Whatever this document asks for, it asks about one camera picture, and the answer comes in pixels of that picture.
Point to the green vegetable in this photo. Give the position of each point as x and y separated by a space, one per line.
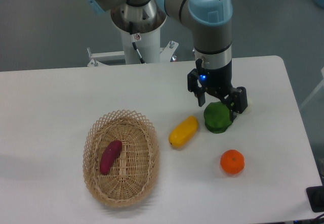
216 116

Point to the purple sweet potato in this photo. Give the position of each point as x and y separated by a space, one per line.
110 154

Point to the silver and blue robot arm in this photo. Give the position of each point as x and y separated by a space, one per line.
209 21

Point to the yellow mango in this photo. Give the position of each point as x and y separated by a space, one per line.
183 132

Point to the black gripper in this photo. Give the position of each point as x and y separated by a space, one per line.
217 83

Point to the black device at table edge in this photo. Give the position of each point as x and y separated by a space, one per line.
315 197

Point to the woven wicker basket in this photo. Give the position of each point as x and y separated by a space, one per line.
134 172

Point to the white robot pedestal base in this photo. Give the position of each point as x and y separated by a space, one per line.
138 48

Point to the orange tangerine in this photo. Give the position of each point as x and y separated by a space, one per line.
232 161

